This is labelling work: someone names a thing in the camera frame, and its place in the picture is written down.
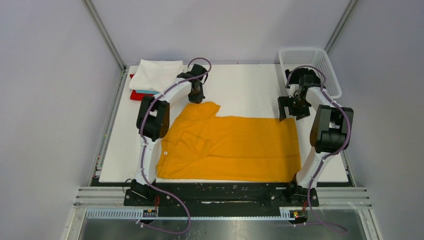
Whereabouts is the yellow t shirt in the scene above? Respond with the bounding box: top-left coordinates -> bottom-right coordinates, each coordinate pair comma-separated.
156,102 -> 302,183

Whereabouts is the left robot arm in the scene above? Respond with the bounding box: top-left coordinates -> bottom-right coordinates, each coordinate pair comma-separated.
130,64 -> 212,206

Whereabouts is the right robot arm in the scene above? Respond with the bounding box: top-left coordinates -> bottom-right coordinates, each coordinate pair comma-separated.
277,74 -> 354,206

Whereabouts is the black t shirt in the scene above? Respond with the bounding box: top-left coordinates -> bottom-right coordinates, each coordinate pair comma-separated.
285,67 -> 321,89

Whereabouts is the white folded t shirt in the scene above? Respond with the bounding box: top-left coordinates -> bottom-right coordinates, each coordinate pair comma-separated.
129,59 -> 184,92

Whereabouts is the white plastic basket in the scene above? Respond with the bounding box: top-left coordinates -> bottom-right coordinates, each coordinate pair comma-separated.
278,47 -> 342,99

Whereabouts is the blue folded t shirt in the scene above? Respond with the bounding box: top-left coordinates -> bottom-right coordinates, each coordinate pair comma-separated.
135,90 -> 159,95

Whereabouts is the red folded t shirt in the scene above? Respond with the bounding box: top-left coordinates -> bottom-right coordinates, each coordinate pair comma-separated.
129,90 -> 153,101

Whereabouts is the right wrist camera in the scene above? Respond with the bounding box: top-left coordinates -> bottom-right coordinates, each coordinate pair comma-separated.
286,84 -> 299,98

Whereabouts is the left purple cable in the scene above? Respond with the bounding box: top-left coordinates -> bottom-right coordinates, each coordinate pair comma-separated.
135,57 -> 213,235

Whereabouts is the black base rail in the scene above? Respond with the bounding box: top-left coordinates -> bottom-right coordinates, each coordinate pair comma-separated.
91,177 -> 352,220

